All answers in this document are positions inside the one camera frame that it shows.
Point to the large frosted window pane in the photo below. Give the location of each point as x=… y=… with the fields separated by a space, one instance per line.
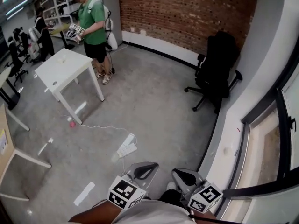
x=268 y=209

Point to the hinged frosted window pane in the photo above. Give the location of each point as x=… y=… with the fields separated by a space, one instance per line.
x=290 y=97

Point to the dark window frame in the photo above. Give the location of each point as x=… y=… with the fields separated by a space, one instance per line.
x=283 y=125

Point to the white rectangular table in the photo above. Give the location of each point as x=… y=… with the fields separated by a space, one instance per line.
x=65 y=66

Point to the person's right white shoe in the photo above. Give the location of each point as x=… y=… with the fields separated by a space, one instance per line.
x=171 y=185

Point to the round beige table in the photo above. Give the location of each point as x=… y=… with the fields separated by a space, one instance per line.
x=4 y=76

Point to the person's white shirt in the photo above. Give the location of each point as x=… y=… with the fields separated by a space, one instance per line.
x=151 y=213

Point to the white crumpled wad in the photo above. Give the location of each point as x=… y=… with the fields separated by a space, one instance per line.
x=226 y=150

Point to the low window pane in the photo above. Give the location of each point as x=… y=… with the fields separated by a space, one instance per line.
x=266 y=148

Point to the small blue piece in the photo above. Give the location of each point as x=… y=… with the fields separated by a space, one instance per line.
x=235 y=152

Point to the grey metal locker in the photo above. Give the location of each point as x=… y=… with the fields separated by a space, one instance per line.
x=112 y=13

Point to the pink round object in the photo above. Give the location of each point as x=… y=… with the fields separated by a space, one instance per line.
x=72 y=124

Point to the yellow desk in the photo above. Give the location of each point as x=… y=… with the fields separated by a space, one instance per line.
x=58 y=29

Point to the black office chair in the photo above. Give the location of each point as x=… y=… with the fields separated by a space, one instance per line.
x=217 y=62
x=16 y=62
x=23 y=39

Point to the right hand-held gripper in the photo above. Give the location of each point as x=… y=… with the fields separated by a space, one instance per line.
x=205 y=197

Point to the person's left forearm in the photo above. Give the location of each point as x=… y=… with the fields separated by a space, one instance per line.
x=93 y=214

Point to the white paper strip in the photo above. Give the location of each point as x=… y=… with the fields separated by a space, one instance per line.
x=84 y=193

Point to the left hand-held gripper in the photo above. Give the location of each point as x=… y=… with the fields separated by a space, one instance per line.
x=123 y=192

